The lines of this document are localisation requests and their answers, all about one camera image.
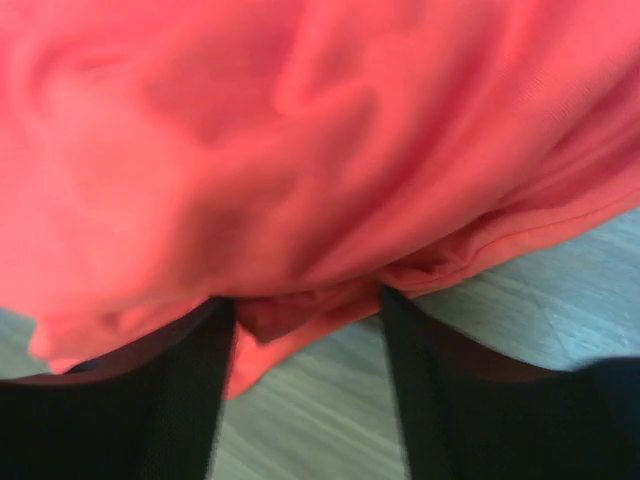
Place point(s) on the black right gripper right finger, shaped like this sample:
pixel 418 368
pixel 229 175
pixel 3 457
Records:
pixel 466 411

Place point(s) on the orange t shirt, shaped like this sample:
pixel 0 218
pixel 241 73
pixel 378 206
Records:
pixel 294 155

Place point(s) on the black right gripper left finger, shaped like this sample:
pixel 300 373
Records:
pixel 148 410

